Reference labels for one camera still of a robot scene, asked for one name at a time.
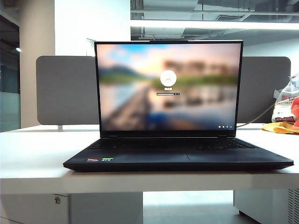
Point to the black laptop computer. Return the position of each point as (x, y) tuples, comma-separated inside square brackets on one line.
[(163, 93)]

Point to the grey fabric desk divider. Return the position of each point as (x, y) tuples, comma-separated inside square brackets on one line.
[(65, 93)]

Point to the long ceiling light strip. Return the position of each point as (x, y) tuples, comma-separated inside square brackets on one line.
[(210, 24)]

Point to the ceiling air vent grille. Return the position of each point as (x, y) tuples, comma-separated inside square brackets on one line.
[(230, 17)]

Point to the yellow cloth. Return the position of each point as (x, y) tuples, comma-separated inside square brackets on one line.
[(278, 128)]

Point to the white plastic bag red print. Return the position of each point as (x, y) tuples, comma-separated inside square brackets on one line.
[(283, 109)]

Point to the white cabinet with vent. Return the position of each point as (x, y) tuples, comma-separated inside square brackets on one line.
[(264, 203)]

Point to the orange red plastic object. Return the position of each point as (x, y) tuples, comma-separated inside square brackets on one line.
[(296, 109)]

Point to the grey hanging ceiling rail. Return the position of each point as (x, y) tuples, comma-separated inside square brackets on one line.
[(161, 36)]

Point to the silver wall switch panel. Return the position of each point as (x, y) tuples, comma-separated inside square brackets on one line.
[(90, 46)]

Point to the white divider mounting bracket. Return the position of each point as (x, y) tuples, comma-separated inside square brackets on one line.
[(60, 127)]

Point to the white drawer pedestal with lock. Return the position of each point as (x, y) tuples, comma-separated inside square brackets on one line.
[(35, 210)]

